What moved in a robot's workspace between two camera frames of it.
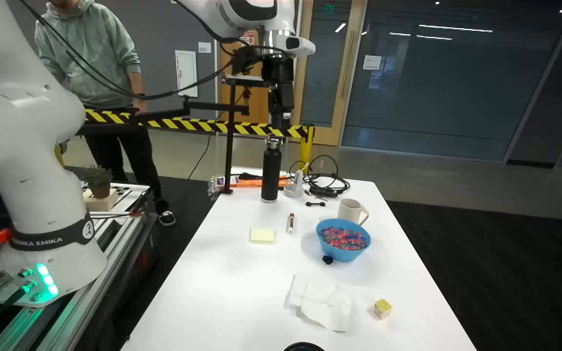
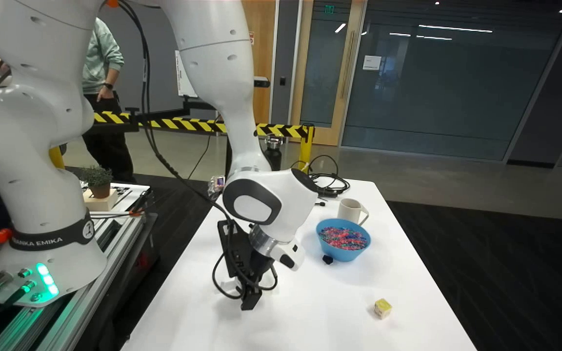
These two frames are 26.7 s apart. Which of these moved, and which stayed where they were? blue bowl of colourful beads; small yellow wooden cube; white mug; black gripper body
Moved: black gripper body
Stayed: white mug; small yellow wooden cube; blue bowl of colourful beads
